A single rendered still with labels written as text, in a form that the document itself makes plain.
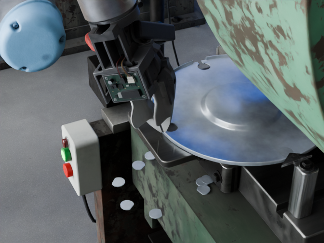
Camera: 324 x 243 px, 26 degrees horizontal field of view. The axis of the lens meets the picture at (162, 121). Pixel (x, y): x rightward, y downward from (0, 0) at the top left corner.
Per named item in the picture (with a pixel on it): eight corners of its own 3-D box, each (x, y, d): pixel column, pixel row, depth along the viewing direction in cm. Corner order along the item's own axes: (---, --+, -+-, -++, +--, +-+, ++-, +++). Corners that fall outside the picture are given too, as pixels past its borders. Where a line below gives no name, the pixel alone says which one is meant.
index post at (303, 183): (297, 220, 103) (305, 171, 97) (285, 207, 105) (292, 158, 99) (312, 214, 104) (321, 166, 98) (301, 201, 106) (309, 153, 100)
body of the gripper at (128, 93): (105, 108, 99) (74, 34, 93) (126, 75, 106) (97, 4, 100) (154, 103, 96) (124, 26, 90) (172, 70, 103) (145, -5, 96)
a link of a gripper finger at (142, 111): (135, 151, 105) (114, 101, 100) (147, 128, 109) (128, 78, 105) (154, 150, 104) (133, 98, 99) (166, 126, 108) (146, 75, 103)
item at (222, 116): (371, 133, 107) (372, 128, 107) (205, 190, 97) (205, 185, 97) (269, 43, 128) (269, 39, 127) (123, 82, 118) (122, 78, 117)
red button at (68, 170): (68, 180, 136) (66, 169, 134) (63, 171, 138) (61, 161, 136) (74, 179, 136) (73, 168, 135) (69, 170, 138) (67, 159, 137)
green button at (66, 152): (66, 165, 134) (65, 154, 132) (61, 156, 136) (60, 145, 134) (72, 163, 134) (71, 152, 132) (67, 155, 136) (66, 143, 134)
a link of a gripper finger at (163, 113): (154, 150, 104) (133, 98, 99) (166, 126, 108) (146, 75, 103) (173, 148, 102) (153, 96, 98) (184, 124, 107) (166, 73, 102)
